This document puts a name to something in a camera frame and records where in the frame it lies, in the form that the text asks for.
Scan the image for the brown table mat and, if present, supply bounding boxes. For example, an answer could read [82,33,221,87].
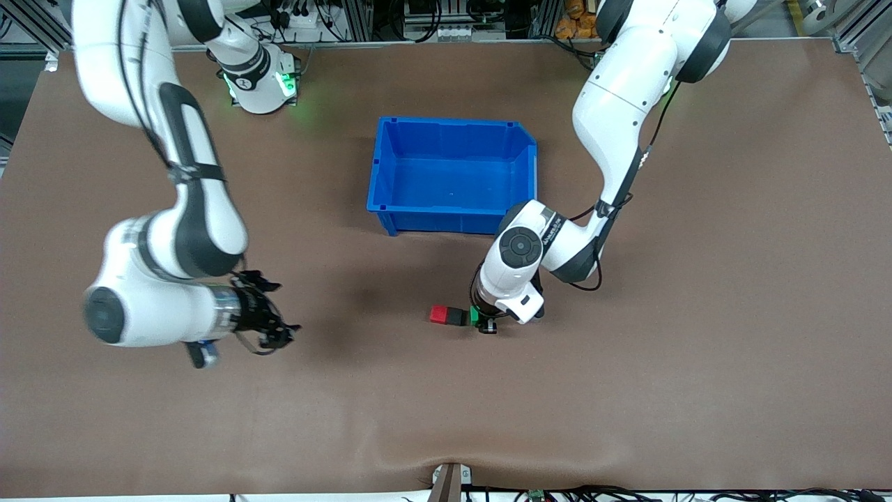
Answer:
[0,38,892,497]

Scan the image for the blue plastic storage bin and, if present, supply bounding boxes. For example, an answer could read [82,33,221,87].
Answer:
[367,116,539,238]

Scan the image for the white power strip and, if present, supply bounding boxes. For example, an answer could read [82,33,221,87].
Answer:
[268,0,328,30]

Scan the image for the orange packaged goods pile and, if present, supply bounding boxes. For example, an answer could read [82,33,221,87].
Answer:
[555,0,603,40]

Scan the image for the grey round machine part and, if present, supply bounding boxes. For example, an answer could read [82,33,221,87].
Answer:
[801,0,859,37]

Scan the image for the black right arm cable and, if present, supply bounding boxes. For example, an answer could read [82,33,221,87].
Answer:
[117,0,227,183]

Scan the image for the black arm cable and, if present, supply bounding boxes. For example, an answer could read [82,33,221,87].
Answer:
[117,0,227,183]
[568,77,684,292]

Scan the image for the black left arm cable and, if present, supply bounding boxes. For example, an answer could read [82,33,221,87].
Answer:
[568,77,684,292]

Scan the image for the aluminium frame rail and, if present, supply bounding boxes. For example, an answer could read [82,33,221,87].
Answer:
[833,0,892,147]
[0,0,77,53]

